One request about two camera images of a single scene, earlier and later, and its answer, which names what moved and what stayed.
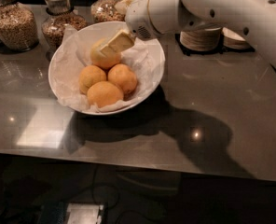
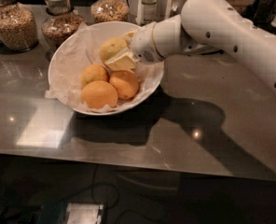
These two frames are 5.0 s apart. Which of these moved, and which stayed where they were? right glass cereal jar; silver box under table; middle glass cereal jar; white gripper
Moved: white gripper
Stayed: silver box under table; right glass cereal jar; middle glass cereal jar
